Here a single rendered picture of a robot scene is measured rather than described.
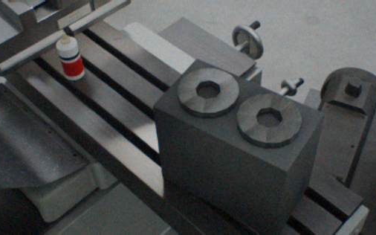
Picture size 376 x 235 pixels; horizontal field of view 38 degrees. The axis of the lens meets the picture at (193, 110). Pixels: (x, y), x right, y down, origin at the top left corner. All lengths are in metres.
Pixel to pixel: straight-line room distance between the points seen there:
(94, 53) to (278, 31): 1.63
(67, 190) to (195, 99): 0.43
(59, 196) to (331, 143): 0.73
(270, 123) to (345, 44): 1.92
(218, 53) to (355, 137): 0.43
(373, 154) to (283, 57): 1.13
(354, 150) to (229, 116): 0.75
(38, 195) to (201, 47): 0.61
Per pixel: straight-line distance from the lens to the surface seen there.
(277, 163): 0.72
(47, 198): 1.09
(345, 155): 1.46
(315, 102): 1.82
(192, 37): 1.48
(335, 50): 2.62
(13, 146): 1.11
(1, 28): 1.18
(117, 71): 1.12
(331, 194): 0.93
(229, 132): 0.75
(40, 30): 1.18
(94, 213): 1.21
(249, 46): 1.60
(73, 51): 1.07
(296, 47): 2.60
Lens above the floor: 1.74
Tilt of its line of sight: 49 degrees down
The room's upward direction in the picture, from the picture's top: 3 degrees counter-clockwise
